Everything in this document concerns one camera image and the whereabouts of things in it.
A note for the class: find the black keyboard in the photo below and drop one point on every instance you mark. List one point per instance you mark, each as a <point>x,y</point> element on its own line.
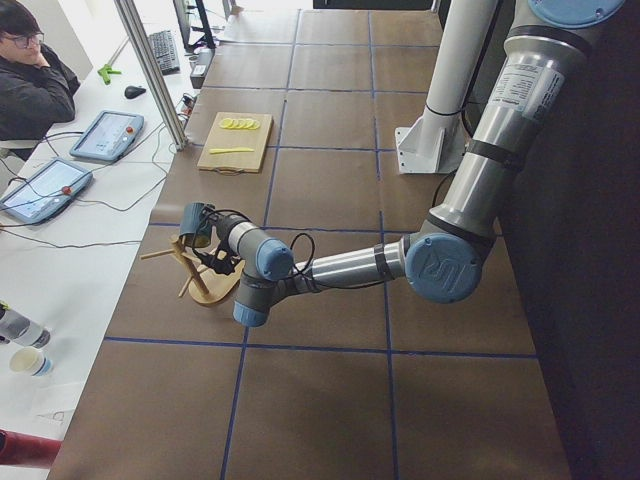
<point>163,47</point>

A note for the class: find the black computer mouse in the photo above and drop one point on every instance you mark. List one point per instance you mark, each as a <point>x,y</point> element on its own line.
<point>132,92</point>

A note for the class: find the teach pendant tablet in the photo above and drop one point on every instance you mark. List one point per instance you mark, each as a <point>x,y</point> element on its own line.
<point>109,136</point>
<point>47,192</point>

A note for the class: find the red object at edge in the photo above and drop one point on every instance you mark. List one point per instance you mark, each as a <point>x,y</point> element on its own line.
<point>23,450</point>

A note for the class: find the yellow plastic knife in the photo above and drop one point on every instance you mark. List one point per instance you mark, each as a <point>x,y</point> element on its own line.
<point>220,151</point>

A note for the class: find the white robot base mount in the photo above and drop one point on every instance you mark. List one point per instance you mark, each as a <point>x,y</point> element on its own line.
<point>435,143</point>

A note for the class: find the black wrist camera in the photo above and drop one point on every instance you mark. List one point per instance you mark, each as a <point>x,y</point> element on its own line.
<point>221,261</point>

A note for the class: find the black box with label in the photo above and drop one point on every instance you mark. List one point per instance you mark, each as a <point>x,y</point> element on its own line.
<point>200,63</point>

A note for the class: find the clear water bottle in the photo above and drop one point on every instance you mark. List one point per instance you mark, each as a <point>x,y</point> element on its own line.
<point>17,328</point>

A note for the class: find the aluminium frame post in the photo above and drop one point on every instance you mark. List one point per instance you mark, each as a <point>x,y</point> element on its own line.
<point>136,33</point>

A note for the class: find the bamboo cutting board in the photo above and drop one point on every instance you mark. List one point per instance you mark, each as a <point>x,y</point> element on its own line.
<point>225,138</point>

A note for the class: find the far teach pendant tablet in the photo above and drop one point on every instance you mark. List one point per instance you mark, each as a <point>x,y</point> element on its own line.
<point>109,136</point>

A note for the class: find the person in black jacket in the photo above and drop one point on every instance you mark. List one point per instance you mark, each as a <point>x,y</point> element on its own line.
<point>37,87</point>

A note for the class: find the wooden cup storage rack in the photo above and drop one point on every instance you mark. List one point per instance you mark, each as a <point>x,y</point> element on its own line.
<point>204,285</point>

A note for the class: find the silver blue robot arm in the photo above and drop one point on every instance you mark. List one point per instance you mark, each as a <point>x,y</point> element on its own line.
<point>443,260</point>

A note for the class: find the near teach pendant tablet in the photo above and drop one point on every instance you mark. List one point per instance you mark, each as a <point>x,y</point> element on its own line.
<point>47,192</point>

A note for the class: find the green plastic clamp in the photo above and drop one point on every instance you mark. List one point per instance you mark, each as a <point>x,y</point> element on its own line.
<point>106,72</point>

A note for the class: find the white paper cup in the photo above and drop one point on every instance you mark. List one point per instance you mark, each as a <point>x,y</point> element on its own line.
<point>30,361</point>

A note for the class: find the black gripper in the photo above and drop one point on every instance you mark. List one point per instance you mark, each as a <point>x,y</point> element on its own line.
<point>218,231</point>

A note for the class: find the dark green HOME mug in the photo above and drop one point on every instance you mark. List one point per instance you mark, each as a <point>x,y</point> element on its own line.
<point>195,231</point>

